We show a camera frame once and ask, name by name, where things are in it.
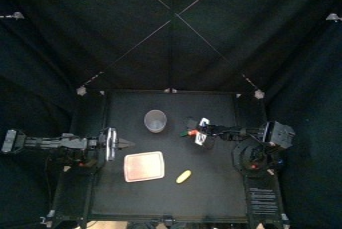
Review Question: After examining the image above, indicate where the pink square plate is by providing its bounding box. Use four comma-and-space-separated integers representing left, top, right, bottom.
122, 150, 167, 184

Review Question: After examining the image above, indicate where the clear plastic cup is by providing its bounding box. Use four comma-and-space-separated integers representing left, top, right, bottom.
142, 109, 168, 134

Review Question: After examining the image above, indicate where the orange toy carrot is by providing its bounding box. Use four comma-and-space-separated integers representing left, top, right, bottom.
179, 129, 200, 138

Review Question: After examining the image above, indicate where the white label sticker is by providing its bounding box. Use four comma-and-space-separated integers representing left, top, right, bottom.
247, 187, 279, 217

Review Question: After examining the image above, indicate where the silver frame corner bracket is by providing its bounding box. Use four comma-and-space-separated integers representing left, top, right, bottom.
74, 85, 88, 97
252, 88, 265, 100

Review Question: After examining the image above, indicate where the silver cloth clamp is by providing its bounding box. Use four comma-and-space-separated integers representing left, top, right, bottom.
324, 12, 342, 23
0, 11, 25, 21

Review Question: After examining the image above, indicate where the yellow toy corn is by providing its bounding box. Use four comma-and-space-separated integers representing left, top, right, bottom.
175, 169, 193, 185

